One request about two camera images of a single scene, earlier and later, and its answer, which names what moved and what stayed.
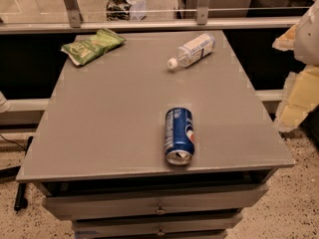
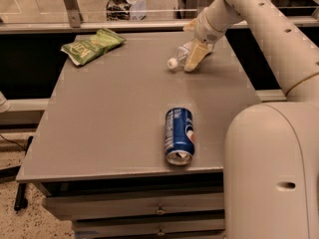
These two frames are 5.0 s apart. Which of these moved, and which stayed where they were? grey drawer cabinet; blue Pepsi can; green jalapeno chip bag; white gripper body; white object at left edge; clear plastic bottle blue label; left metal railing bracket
Moved: white gripper body
Stayed: white object at left edge; blue Pepsi can; grey drawer cabinet; left metal railing bracket; green jalapeno chip bag; clear plastic bottle blue label
